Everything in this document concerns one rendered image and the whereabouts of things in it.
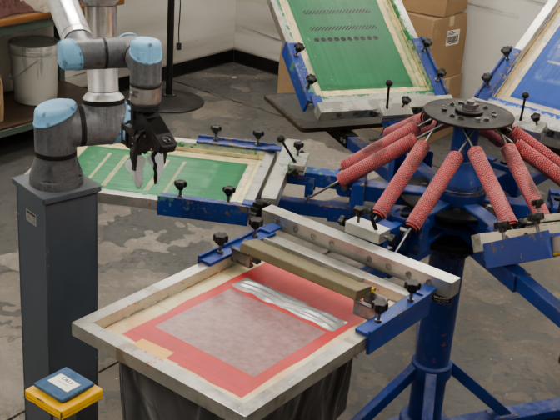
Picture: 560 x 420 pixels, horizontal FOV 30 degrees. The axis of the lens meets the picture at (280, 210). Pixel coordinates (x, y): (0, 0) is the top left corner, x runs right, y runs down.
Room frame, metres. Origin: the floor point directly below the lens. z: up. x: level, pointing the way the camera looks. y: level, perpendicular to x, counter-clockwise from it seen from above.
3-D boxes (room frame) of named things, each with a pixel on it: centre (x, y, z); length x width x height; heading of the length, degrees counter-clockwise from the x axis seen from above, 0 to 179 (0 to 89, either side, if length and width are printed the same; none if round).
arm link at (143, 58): (2.39, 0.34, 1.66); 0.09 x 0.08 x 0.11; 25
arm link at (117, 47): (2.47, 0.40, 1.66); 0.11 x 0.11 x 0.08; 25
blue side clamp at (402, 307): (2.46, -0.33, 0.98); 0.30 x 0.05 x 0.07; 143
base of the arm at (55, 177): (2.71, 0.64, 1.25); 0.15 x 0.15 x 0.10
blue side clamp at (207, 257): (2.80, 0.12, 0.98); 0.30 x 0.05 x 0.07; 143
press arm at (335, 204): (3.36, 0.02, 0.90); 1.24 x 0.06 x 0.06; 83
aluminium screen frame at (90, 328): (2.44, 0.04, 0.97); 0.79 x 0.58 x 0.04; 143
